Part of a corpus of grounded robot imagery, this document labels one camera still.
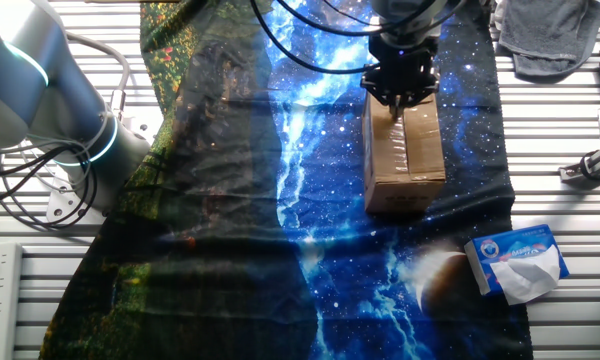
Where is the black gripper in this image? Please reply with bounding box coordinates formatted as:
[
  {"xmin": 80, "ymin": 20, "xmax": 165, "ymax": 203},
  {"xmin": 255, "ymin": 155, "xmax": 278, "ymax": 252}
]
[{"xmin": 359, "ymin": 34, "xmax": 441, "ymax": 120}]

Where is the thick grey cable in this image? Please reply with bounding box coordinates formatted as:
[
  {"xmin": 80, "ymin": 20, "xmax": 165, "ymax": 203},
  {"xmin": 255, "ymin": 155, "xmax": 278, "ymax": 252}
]
[{"xmin": 64, "ymin": 30, "xmax": 131, "ymax": 119}]

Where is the blue galaxy print cloth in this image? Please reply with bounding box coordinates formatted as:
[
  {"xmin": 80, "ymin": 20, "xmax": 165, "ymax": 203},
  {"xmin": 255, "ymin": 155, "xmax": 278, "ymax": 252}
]
[{"xmin": 264, "ymin": 0, "xmax": 534, "ymax": 360}]

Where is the grey towel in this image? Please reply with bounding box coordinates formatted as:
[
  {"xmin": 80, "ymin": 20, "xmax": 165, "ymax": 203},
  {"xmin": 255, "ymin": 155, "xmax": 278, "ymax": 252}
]
[{"xmin": 497, "ymin": 0, "xmax": 600, "ymax": 85}]

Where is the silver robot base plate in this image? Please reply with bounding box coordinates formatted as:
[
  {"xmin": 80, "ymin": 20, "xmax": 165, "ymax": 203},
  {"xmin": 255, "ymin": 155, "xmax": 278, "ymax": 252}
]
[{"xmin": 46, "ymin": 117, "xmax": 151, "ymax": 226}]

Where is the black looped cable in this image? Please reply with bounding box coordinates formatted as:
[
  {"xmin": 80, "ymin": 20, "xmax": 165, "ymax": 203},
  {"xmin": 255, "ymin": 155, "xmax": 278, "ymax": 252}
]
[{"xmin": 0, "ymin": 144, "xmax": 99, "ymax": 232}]

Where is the blue tissue pack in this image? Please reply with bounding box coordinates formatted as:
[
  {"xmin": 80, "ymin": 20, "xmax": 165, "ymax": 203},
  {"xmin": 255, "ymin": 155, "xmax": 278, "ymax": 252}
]
[{"xmin": 463, "ymin": 223, "xmax": 570, "ymax": 306}]

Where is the white power strip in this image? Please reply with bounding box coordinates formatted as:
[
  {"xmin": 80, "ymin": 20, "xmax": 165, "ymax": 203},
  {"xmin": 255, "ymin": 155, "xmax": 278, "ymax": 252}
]
[{"xmin": 0, "ymin": 242, "xmax": 24, "ymax": 360}]

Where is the brown cardboard box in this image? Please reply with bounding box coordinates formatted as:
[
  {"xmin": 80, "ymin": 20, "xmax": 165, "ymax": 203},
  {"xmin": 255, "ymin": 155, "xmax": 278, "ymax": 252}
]
[{"xmin": 361, "ymin": 91, "xmax": 447, "ymax": 215}]

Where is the dark forest print cloth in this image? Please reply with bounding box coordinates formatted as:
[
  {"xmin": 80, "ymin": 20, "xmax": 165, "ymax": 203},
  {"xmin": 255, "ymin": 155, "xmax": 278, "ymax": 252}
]
[{"xmin": 39, "ymin": 0, "xmax": 321, "ymax": 360}]

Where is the metal camera mount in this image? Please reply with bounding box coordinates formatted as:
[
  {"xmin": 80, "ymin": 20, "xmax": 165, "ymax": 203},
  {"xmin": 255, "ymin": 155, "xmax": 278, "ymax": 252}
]
[{"xmin": 558, "ymin": 147, "xmax": 600, "ymax": 184}]

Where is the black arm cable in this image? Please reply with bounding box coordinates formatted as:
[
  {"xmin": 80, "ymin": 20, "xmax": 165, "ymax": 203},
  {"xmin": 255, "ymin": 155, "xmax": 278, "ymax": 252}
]
[
  {"xmin": 249, "ymin": 0, "xmax": 381, "ymax": 75},
  {"xmin": 274, "ymin": 0, "xmax": 469, "ymax": 37}
]

